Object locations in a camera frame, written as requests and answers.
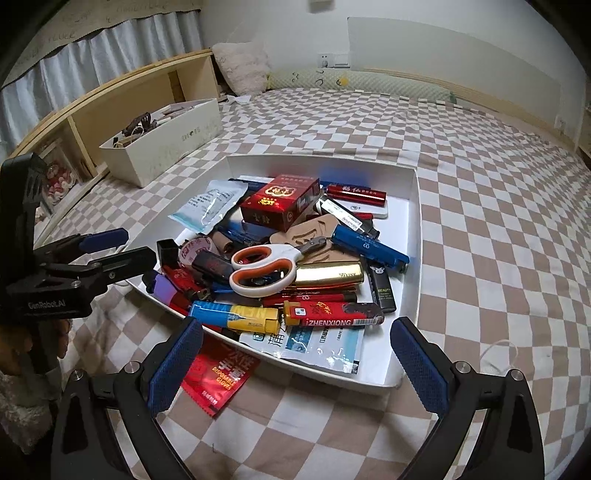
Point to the checkered bedsheet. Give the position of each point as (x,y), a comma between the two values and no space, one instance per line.
(485,207)

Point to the red glove packet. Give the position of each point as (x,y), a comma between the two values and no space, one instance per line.
(221,378)

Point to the gold lighter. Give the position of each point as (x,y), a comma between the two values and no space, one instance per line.
(330,274)

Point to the white orange scissors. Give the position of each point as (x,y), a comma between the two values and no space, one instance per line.
(258,272)

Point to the blue lighter box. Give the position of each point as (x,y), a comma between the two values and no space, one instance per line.
(374,249)

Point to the black lighter red print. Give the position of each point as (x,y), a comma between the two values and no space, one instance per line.
(212,265)

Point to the black small lighter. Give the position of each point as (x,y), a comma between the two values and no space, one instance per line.
(382,288)

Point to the white wall socket plate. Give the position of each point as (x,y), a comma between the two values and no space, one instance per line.
(333,60)

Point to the tan carved wood piece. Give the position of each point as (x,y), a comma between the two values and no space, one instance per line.
(288,237)

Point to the pink fluffy pillow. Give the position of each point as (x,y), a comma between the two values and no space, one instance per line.
(242,67)

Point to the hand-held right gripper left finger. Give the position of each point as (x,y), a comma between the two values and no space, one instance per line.
(173,364)

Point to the pale window curtain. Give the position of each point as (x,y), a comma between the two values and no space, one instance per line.
(92,55)

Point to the wooden bedside shelf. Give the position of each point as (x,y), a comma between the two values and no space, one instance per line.
(115,101)

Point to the person's left hand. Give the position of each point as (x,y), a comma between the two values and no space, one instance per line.
(63,339)

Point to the blue printed mask packet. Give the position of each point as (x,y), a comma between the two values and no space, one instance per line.
(323,346)

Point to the white shoe box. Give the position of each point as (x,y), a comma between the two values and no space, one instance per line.
(161,147)

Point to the framed picture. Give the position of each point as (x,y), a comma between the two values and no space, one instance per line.
(62,180)

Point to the red cigarette box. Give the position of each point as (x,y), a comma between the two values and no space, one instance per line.
(277,201)

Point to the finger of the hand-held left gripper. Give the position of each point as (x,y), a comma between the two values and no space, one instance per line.
(106,239)
(129,261)

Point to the red slim lighter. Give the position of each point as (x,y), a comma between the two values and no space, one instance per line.
(358,194)

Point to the white blue face mask packet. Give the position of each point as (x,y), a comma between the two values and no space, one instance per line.
(207,205)

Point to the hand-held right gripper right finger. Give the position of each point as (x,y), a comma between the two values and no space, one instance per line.
(418,369)

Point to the white shallow tray box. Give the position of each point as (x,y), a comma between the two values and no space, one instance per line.
(401,230)

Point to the red lighter dark print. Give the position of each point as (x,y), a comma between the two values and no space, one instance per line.
(332,314)

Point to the black open box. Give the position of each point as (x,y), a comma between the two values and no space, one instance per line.
(167,251)

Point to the blue yellow lighter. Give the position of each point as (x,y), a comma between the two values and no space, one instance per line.
(235,317)

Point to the long quilted bolster pillow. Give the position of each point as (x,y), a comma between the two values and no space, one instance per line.
(369,85)

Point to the tape roll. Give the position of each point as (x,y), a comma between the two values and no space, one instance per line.
(194,251)

